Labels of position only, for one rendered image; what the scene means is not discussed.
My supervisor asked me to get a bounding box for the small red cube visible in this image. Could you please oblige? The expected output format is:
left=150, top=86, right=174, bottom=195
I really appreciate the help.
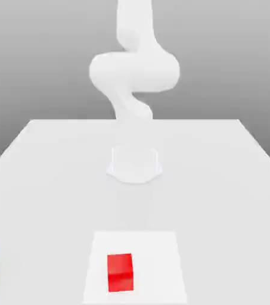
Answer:
left=107, top=253, right=135, bottom=293

